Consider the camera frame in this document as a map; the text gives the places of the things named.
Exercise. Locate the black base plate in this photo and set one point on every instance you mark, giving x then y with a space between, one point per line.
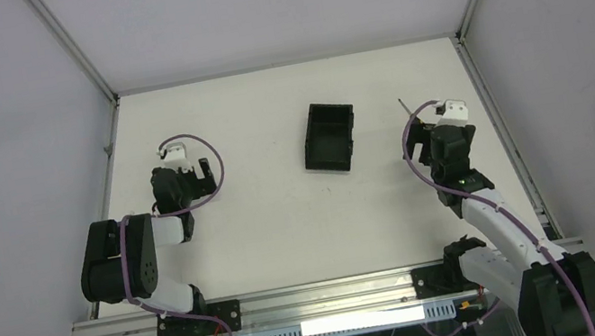
440 279
227 310

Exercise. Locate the black yellow screwdriver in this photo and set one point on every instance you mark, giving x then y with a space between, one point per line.
407 110

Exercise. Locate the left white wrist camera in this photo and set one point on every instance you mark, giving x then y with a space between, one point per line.
174 156

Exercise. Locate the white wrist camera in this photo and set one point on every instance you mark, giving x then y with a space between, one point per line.
174 156
451 112

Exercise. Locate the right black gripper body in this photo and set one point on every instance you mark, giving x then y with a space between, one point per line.
421 138

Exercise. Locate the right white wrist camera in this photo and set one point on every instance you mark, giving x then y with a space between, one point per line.
451 112

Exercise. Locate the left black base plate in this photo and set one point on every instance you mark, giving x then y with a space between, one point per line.
227 310

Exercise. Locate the black plastic bin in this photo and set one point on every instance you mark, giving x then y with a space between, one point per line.
328 141

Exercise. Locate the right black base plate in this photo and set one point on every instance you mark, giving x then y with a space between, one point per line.
440 279

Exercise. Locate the aluminium frame rail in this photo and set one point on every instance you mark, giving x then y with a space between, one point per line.
284 307

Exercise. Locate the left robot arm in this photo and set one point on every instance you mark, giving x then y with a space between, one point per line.
121 262

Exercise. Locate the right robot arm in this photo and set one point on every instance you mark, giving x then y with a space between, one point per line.
551 289

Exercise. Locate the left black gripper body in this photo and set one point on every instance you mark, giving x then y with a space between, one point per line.
200 179

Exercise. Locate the white slotted cable duct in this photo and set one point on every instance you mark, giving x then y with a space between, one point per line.
356 323

